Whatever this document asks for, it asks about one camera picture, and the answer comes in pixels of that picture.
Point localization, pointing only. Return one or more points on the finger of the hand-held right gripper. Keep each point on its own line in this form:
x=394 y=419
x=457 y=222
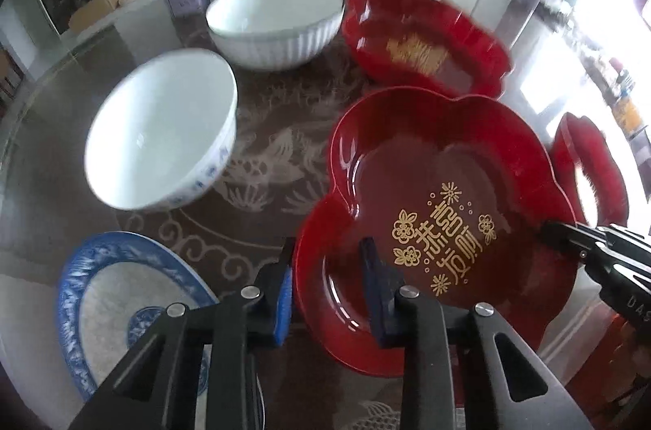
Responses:
x=567 y=237

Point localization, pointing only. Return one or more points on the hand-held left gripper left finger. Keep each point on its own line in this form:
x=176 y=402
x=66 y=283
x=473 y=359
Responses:
x=282 y=308

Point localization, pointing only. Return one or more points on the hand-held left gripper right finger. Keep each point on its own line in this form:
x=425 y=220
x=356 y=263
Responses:
x=375 y=292

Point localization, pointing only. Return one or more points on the red flower-shaped plate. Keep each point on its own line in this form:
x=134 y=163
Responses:
x=407 y=165
x=457 y=53
x=585 y=155

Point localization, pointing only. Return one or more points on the blue and white plate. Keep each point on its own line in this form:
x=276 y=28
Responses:
x=101 y=298

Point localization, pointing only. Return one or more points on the white bowl with blue pattern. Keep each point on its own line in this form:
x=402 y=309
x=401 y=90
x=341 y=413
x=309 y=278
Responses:
x=152 y=130

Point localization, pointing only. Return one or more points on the white ribbed bowl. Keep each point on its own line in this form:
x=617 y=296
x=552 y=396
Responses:
x=274 y=13

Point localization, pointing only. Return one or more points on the cardboard box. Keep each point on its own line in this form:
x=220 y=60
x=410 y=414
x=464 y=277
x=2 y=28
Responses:
x=99 y=5

